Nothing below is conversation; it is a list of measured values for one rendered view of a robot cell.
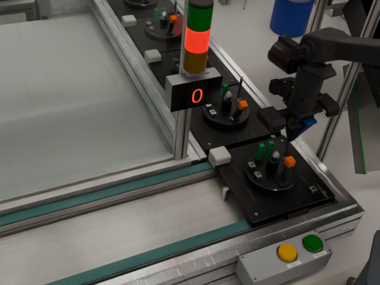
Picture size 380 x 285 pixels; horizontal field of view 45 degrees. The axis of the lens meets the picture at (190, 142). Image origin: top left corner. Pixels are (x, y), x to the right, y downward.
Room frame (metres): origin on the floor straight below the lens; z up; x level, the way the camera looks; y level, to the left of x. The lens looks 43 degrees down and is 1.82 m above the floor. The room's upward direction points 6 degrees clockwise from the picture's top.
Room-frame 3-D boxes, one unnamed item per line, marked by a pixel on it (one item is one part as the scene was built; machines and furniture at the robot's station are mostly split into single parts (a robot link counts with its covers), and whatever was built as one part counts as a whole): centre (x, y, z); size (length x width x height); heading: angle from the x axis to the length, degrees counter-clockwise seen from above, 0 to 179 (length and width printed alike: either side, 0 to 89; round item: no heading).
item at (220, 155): (0.88, -0.08, 0.97); 0.05 x 0.05 x 0.04; 28
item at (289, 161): (0.80, -0.24, 1.04); 0.04 x 0.02 x 0.08; 28
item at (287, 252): (0.61, -0.24, 0.96); 0.04 x 0.04 x 0.02
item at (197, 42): (0.85, 0.01, 1.33); 0.05 x 0.05 x 0.05
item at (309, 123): (0.82, -0.24, 1.15); 0.06 x 0.04 x 0.07; 30
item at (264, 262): (0.61, -0.24, 0.93); 0.21 x 0.07 x 0.06; 118
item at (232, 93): (1.06, -0.09, 1.01); 0.24 x 0.24 x 0.13; 28
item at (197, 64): (0.85, 0.01, 1.28); 0.05 x 0.05 x 0.05
